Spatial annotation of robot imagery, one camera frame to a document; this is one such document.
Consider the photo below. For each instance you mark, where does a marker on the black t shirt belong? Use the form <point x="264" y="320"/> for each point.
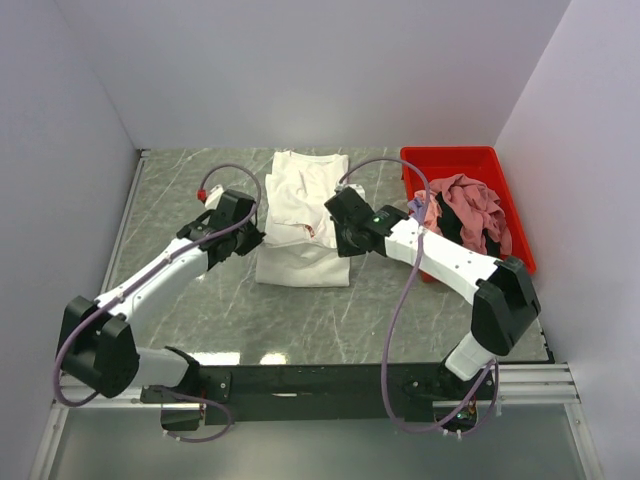
<point x="451" y="227"/>

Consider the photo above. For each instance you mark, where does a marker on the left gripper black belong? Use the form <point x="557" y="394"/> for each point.
<point x="255" y="238"/>

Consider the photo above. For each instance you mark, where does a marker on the red plastic bin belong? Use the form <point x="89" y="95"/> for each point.
<point x="480" y="163"/>

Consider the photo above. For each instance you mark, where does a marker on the light pink t shirt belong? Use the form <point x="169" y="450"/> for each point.
<point x="434" y="211"/>

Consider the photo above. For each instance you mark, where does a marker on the white t shirt red print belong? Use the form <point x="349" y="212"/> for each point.
<point x="300" y="248"/>

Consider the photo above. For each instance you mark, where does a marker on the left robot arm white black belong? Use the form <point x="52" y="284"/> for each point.
<point x="98" y="343"/>

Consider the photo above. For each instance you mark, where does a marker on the dusty pink t shirt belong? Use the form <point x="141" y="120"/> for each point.
<point x="477" y="206"/>

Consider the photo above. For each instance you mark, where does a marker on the black base crossbar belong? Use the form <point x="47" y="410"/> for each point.
<point x="418" y="392"/>

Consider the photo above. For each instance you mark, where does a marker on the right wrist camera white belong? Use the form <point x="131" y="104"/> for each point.
<point x="356" y="187"/>

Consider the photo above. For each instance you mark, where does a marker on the lavender t shirt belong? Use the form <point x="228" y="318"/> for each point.
<point x="418" y="209"/>

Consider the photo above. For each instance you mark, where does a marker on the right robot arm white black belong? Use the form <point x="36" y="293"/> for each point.
<point x="501" y="292"/>

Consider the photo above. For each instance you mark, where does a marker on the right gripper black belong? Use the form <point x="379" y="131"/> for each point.
<point x="344" y="250"/>

